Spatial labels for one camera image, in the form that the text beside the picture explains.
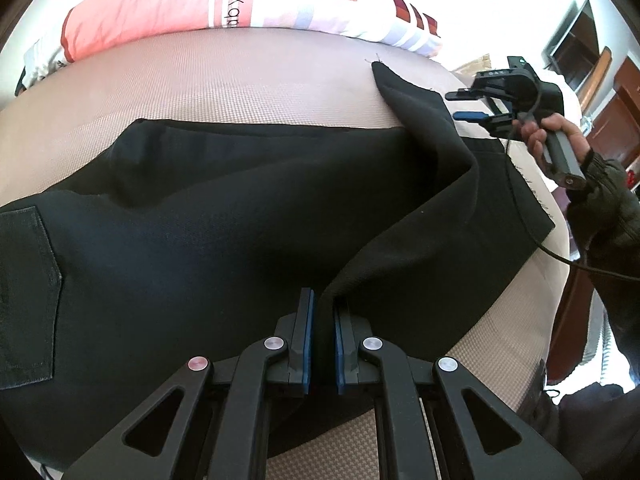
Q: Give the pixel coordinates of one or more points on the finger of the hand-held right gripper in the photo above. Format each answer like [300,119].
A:
[470,116]
[470,94]

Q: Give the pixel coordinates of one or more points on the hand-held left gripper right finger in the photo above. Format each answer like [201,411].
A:
[340,355]

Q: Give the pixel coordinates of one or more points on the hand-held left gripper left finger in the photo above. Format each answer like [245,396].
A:
[307,345]

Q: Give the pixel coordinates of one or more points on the black pants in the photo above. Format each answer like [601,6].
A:
[200,235]

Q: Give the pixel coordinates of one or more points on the person's right forearm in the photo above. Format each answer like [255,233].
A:
[607,200]

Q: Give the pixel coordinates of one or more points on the person's right hand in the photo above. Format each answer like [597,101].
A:
[535,142]

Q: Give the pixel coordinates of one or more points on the brown wooden cabinet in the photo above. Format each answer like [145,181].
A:
[620,120]

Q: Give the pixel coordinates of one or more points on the beige woven bed mat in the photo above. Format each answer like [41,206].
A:
[225,75]

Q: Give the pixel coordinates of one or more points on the pink checkered pillow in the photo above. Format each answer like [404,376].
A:
[150,10]

